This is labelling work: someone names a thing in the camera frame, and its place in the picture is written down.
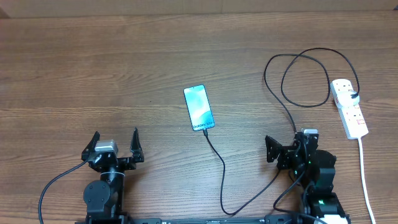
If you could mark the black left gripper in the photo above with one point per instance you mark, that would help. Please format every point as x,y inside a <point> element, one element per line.
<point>129,162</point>

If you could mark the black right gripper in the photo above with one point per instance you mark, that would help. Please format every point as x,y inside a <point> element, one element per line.
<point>286,153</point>

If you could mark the blue smartphone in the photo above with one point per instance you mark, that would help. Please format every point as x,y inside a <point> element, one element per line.
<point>199,108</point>

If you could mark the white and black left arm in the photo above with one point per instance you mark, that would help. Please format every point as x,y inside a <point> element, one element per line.
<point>104,197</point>

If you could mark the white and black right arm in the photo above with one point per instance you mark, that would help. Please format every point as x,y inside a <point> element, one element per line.
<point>314,170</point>

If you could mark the white charger plug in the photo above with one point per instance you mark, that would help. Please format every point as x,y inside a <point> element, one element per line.
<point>346,99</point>

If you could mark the white power strip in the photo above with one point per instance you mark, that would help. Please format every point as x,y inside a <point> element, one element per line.
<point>352,118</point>

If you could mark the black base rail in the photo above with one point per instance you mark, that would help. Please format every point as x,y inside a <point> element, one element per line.
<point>217,220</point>

